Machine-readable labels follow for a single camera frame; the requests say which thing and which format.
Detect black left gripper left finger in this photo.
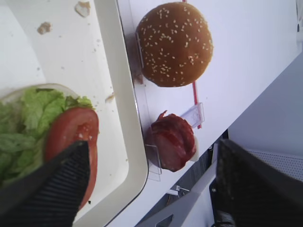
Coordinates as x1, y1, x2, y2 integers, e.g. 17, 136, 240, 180
0, 141, 90, 227

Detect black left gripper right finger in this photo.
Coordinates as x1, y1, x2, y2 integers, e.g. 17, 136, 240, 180
209, 139, 303, 227

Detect tomato slice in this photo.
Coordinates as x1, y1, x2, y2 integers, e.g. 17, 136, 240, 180
44, 107, 99, 209

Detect white pusher block meat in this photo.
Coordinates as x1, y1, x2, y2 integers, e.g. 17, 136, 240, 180
190, 136, 200, 162

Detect green lettuce on bun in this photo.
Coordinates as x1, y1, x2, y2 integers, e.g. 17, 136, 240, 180
0, 84, 93, 187

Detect sliced meat patties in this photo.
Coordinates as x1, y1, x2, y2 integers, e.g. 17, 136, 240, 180
149, 111, 196, 172

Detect right red strip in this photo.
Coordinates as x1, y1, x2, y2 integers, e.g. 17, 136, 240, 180
182, 0, 202, 129

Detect silver metal tray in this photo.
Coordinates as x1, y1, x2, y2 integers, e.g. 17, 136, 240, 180
0, 0, 148, 227

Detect front sesame bun top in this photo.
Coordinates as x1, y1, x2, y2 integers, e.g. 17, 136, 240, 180
136, 2, 214, 87

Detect right long clear divider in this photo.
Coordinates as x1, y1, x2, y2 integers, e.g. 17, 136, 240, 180
117, 0, 162, 182

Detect right lower clear rail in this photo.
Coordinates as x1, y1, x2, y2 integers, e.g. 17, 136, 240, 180
147, 103, 204, 170

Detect clear rail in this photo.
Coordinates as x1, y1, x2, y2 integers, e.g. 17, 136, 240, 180
135, 32, 144, 69
147, 103, 204, 170

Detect right upper clear rail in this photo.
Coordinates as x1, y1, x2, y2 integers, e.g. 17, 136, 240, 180
135, 32, 144, 69

